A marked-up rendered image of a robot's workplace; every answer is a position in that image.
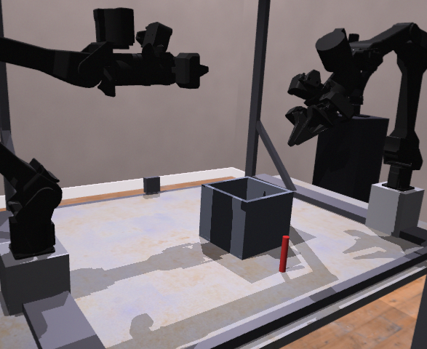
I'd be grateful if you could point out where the red peg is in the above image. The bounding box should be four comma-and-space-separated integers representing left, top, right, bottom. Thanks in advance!
279, 236, 290, 273

